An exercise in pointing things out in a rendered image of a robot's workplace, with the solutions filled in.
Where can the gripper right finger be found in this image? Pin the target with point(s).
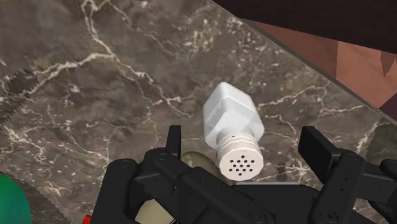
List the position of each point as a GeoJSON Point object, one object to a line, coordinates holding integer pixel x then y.
{"type": "Point", "coordinates": [347, 186]}

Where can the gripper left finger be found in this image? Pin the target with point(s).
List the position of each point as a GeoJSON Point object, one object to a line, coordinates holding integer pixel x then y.
{"type": "Point", "coordinates": [161, 183]}

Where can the beige round object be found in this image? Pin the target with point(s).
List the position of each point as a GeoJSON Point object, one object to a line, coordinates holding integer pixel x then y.
{"type": "Point", "coordinates": [198, 161]}

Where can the small red object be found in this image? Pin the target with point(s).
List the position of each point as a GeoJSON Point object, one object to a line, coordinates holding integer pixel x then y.
{"type": "Point", "coordinates": [87, 219]}

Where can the white salt shaker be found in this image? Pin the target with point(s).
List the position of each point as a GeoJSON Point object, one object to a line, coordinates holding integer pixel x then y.
{"type": "Point", "coordinates": [231, 118]}

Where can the green round object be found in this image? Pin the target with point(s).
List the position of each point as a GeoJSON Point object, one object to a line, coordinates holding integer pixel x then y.
{"type": "Point", "coordinates": [12, 201]}

